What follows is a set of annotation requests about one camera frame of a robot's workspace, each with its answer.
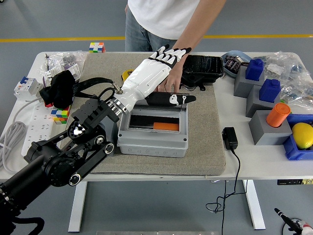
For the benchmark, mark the person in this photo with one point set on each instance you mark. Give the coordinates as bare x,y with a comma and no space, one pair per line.
166,17

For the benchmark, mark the white power strip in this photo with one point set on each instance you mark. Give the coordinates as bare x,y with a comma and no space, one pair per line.
36,129

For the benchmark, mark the scrambled Rubik's cube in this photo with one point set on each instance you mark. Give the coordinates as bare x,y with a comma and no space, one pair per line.
60,115

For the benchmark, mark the dark component packs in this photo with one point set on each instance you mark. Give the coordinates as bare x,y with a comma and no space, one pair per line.
232,64

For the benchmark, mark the black table control panel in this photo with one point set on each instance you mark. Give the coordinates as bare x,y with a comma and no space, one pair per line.
293,181

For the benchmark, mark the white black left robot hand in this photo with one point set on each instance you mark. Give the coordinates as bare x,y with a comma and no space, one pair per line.
146,78

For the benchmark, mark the grey block holder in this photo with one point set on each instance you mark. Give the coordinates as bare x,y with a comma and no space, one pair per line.
264,132
253,105
242,86

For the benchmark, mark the orange cylinder battery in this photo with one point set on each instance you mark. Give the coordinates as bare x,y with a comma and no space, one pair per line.
166,126
277,115

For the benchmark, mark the white table leg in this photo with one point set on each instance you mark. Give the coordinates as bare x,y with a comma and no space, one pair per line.
254,205
77,210

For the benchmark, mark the person's left hand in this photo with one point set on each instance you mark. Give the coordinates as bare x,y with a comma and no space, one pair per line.
174,82

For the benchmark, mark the grey-brown mat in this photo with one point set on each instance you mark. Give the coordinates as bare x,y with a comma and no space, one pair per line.
146,166

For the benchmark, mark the light blue tray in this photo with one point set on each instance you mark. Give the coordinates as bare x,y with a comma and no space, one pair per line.
233,52

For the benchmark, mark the metal screwdriver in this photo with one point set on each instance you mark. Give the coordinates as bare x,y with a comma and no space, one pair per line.
46,58

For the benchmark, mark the yellow lemon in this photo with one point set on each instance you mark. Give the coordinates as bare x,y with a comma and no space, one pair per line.
303,135

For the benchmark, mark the white circuit breaker blue lever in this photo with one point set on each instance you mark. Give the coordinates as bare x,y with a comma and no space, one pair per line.
27,86

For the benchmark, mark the blue plastic bin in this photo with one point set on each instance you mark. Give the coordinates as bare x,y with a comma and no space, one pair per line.
293,151

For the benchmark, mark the blue bottle-shaped block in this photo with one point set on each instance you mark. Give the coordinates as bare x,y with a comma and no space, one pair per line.
254,69
269,90

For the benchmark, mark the small white terminal block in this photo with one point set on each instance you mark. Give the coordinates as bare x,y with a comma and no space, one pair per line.
74,69

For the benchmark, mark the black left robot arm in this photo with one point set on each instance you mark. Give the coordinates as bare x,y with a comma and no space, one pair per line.
49,166

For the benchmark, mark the Rubik's cube with white cross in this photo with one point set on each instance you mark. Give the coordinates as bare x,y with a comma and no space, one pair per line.
97,47

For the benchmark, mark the smoky transparent box lid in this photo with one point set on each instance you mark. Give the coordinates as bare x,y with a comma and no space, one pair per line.
159,108

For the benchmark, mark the person's left forearm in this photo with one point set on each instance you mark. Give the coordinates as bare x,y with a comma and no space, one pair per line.
195,31

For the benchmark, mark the black cloth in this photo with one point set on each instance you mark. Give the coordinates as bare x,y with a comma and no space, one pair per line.
61,88

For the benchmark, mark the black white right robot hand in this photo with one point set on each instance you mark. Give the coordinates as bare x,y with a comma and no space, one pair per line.
284,219

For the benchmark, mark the black plastic tray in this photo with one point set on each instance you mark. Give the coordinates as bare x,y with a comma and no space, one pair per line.
205,68

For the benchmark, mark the clear plastic parts bags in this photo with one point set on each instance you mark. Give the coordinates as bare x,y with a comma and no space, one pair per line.
61,58
293,73

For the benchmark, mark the grey electrical junction box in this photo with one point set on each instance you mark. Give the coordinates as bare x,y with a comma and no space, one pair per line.
151,149

